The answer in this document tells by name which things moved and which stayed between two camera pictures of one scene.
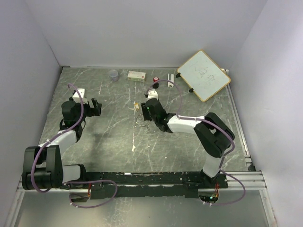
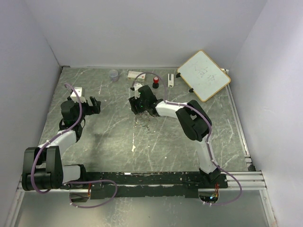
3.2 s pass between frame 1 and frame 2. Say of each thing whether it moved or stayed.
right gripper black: moved
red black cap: stayed
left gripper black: stayed
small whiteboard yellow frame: stayed
